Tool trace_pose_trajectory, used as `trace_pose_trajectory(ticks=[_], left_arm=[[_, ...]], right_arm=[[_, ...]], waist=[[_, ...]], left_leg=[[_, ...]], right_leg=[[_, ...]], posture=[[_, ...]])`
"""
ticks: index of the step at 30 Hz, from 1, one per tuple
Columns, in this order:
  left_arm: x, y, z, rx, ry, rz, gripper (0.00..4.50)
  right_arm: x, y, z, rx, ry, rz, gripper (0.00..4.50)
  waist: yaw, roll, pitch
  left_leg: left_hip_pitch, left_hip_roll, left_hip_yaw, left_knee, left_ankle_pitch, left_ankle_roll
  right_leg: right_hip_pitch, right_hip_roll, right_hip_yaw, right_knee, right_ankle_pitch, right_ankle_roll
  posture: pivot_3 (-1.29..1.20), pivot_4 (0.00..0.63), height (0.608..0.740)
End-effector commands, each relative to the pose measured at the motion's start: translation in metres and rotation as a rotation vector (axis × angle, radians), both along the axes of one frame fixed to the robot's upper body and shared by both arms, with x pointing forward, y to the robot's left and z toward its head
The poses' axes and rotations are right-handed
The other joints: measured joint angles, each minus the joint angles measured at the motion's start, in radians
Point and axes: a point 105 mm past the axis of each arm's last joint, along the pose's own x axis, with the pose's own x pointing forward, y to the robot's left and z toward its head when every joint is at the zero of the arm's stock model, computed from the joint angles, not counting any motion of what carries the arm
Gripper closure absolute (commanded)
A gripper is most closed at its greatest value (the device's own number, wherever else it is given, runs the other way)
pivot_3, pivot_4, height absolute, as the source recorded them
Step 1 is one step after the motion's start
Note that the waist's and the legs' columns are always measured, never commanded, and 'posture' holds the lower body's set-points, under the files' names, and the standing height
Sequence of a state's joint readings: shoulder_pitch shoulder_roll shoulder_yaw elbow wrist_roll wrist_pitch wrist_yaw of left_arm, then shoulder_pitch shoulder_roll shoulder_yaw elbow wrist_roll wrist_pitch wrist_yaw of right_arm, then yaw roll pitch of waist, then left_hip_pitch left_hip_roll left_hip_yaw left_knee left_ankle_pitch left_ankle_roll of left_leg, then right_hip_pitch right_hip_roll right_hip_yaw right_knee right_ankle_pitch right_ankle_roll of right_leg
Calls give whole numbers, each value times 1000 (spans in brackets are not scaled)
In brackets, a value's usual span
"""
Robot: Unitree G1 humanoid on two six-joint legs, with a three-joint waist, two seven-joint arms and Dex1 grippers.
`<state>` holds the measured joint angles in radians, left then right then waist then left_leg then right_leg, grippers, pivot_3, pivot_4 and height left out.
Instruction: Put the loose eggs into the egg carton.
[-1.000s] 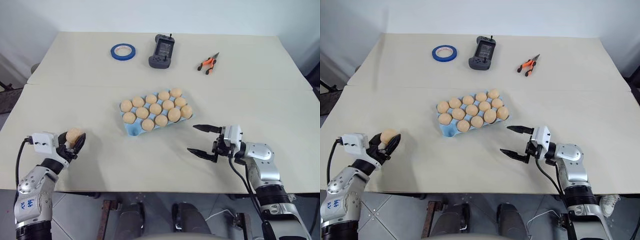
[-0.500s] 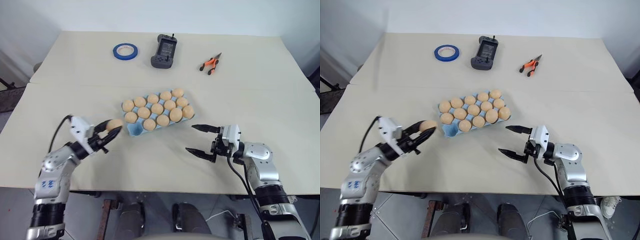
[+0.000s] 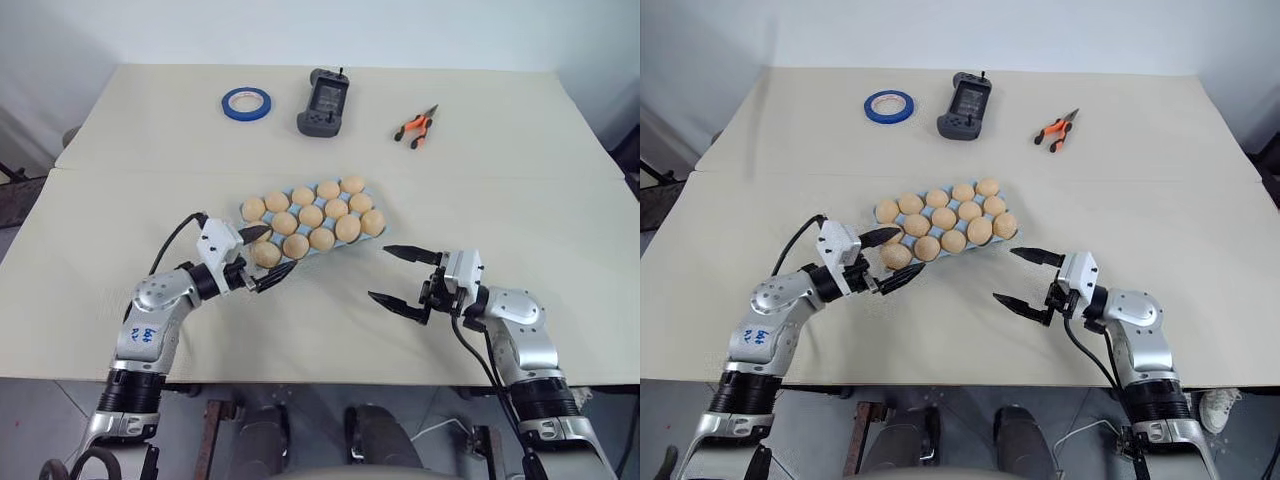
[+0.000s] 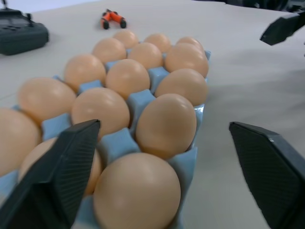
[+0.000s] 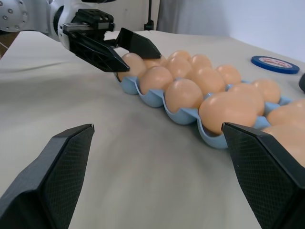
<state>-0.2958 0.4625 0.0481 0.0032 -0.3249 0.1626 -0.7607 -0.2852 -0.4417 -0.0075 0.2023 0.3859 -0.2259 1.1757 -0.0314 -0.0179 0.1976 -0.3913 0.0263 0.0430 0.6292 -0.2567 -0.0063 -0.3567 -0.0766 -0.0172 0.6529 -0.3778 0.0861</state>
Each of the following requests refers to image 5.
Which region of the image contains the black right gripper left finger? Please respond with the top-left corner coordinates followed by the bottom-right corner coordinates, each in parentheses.
top-left (0, 123), bottom-right (95, 229)

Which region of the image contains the grey curtain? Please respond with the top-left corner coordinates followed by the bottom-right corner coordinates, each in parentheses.
top-left (156, 0), bottom-right (230, 37)

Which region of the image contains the blue tape roll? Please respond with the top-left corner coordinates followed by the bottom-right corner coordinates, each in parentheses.
top-left (250, 55), bottom-right (300, 75)

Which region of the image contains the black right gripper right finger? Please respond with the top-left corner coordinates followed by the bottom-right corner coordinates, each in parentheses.
top-left (222, 122), bottom-right (305, 229)

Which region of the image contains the light blue plastic egg tray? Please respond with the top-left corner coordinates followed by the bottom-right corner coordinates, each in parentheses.
top-left (114, 71), bottom-right (299, 150)

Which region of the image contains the dark rounded object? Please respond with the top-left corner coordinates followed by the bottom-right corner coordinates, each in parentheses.
top-left (298, 73), bottom-right (305, 93)

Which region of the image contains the black cable with plug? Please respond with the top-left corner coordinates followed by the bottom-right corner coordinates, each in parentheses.
top-left (143, 0), bottom-right (156, 31)

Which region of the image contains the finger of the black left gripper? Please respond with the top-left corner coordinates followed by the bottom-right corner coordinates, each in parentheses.
top-left (63, 30), bottom-right (131, 73)
top-left (116, 27), bottom-right (163, 60)

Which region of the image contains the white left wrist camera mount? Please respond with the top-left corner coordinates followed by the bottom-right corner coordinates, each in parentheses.
top-left (46, 4), bottom-right (81, 51)

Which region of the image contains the light brown egg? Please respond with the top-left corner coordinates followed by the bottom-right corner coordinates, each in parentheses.
top-left (261, 121), bottom-right (305, 168)
top-left (227, 83), bottom-right (265, 117)
top-left (190, 66), bottom-right (226, 95)
top-left (166, 56), bottom-right (194, 79)
top-left (199, 91), bottom-right (259, 135)
top-left (167, 50), bottom-right (192, 62)
top-left (139, 65), bottom-right (174, 94)
top-left (143, 55), bottom-right (168, 69)
top-left (265, 98), bottom-right (305, 127)
top-left (118, 52), bottom-right (147, 81)
top-left (190, 53), bottom-right (213, 70)
top-left (251, 78), bottom-right (282, 104)
top-left (164, 78), bottom-right (204, 113)
top-left (216, 64), bottom-right (242, 86)

